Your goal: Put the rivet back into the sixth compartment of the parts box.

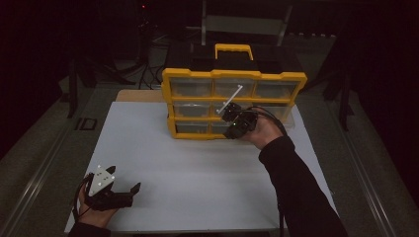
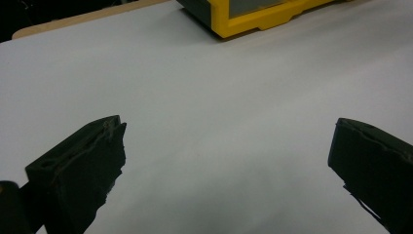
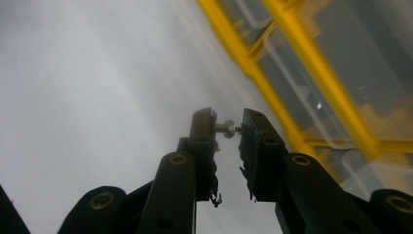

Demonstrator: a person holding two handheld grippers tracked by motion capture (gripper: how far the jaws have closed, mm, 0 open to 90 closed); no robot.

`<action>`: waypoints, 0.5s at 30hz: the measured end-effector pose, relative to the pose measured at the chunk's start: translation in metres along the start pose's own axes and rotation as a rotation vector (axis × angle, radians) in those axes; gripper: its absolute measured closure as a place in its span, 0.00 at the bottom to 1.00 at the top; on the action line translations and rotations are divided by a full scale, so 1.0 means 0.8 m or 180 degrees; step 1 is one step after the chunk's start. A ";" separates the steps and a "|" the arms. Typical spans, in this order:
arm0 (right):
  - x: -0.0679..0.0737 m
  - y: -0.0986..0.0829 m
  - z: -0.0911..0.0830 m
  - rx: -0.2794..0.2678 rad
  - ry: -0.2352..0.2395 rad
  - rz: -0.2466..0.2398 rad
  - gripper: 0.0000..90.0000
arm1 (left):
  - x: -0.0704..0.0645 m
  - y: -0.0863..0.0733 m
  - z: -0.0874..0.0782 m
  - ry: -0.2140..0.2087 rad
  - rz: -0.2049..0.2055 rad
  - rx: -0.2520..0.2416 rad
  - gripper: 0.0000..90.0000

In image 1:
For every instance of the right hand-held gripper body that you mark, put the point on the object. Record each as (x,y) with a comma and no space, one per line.
(242,124)

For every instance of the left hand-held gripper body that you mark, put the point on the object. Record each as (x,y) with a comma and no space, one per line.
(105,194)

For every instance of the yellow drawer organizer box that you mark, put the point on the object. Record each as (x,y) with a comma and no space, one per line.
(230,74)

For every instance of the clear plastic drawer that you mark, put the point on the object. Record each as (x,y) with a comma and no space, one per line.
(290,118)

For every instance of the person's left hand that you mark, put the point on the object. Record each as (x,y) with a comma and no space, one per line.
(95,215)

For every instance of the person's right hand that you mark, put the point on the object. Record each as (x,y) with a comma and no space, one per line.
(265,131)

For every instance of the black tripod stand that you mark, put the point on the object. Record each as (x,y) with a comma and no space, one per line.
(89,74)

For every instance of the metal floor rail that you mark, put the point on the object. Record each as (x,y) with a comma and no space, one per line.
(365,184)
(36,184)

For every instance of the grey metal frame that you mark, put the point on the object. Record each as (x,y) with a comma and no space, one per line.
(245,23)

